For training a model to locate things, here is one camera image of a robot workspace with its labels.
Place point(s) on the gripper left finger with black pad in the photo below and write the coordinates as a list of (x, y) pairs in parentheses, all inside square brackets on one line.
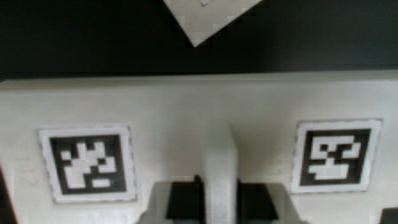
[(176, 203)]

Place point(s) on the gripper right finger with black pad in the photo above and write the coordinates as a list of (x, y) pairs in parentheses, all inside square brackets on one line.
[(265, 205)]

